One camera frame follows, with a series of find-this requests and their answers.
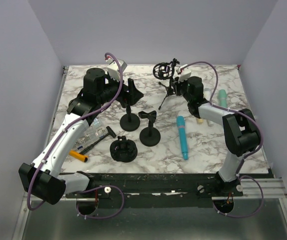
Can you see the white microphone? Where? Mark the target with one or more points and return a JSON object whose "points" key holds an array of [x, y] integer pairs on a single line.
{"points": [[207, 93]]}

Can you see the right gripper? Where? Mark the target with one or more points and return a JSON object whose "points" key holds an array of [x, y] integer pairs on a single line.
{"points": [[177, 84]]}

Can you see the black shock-mount round stand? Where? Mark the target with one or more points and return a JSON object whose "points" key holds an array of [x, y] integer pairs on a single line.
{"points": [[123, 150]]}

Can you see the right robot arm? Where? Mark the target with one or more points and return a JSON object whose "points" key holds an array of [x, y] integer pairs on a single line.
{"points": [[241, 132]]}

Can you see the mint green microphone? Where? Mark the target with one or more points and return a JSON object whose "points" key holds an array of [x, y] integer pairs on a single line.
{"points": [[222, 98]]}

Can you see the orange yellow tool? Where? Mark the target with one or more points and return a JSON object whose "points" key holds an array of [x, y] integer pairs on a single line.
{"points": [[78, 156]]}

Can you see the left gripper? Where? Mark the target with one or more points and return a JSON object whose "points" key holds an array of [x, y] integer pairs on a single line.
{"points": [[132, 96]]}

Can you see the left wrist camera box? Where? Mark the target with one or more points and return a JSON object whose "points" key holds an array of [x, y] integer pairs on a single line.
{"points": [[113, 69]]}

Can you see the tall black clip stand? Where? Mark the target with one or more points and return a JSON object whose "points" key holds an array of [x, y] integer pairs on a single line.
{"points": [[129, 122]]}

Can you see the beige microphone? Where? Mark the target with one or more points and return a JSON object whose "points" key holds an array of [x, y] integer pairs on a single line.
{"points": [[199, 121]]}

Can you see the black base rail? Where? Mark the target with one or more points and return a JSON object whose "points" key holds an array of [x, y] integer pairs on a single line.
{"points": [[156, 190]]}

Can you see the short black clip stand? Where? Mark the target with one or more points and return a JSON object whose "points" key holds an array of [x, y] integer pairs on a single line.
{"points": [[149, 136]]}

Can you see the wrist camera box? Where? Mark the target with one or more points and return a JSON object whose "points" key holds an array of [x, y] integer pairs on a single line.
{"points": [[183, 73], [113, 69]]}

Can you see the clear plastic screw box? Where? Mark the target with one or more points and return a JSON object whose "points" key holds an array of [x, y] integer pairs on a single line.
{"points": [[92, 134]]}

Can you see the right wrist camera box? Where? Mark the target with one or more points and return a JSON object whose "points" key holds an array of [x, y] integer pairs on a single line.
{"points": [[183, 73]]}

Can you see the black t-handle tool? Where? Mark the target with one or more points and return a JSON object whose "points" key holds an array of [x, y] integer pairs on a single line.
{"points": [[109, 132]]}

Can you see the blue microphone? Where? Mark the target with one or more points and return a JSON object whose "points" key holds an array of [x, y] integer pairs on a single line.
{"points": [[181, 125]]}

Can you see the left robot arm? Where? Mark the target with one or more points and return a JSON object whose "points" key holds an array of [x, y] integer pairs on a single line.
{"points": [[42, 177]]}

